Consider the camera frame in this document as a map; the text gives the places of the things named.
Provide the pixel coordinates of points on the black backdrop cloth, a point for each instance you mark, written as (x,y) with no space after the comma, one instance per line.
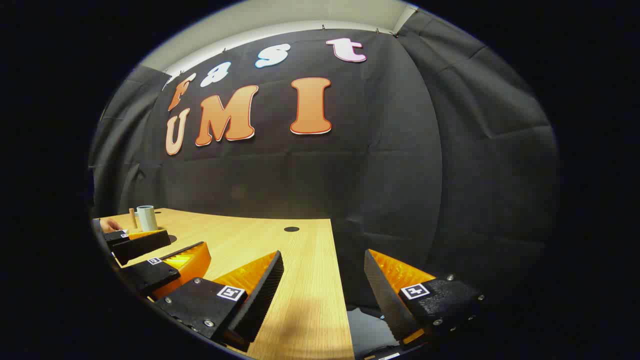
(350,175)

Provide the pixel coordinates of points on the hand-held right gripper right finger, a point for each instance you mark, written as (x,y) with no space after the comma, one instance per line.
(382,295)

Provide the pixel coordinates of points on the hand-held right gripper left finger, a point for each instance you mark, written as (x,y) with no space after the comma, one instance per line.
(260,295)

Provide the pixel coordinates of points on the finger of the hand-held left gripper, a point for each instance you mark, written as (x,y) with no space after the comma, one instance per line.
(150,275)
(140,247)

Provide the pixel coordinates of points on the light wooden desktop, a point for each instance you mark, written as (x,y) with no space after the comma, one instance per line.
(300,280)

